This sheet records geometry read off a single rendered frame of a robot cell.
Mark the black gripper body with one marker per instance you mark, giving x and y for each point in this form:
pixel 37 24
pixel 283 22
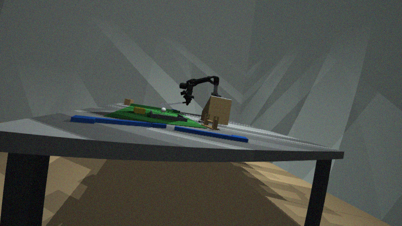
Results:
pixel 189 94

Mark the green flat mat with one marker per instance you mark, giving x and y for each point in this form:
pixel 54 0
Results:
pixel 127 113

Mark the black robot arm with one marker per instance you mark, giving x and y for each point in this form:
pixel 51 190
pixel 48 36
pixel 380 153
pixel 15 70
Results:
pixel 193 82

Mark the blue long flat bar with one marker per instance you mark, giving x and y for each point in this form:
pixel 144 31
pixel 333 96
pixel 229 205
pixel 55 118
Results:
pixel 89 119
pixel 211 134

